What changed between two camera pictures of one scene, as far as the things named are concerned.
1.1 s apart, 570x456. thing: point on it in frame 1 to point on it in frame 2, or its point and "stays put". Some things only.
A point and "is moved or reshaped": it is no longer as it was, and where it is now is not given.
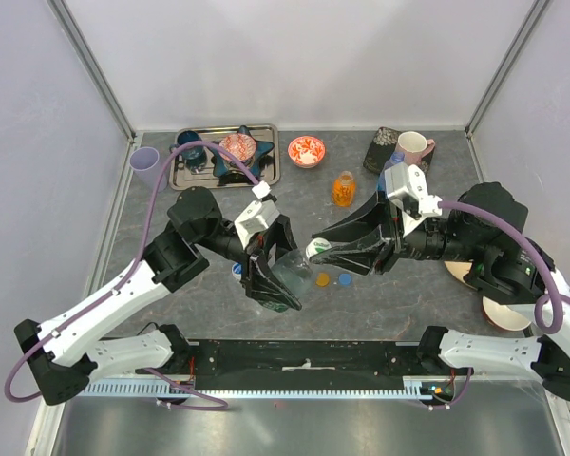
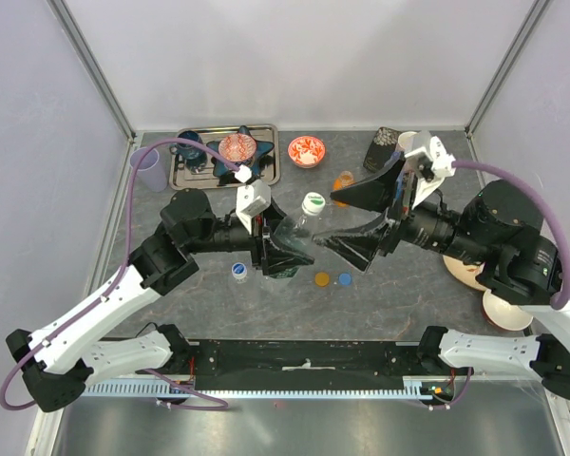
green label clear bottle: [294, 269] to [294, 232]
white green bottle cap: [316, 246] is moved or reshaped
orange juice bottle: [344, 189] stays put
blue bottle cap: [345, 278] stays put
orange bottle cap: [323, 279] stays put
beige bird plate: [459, 269] stays put
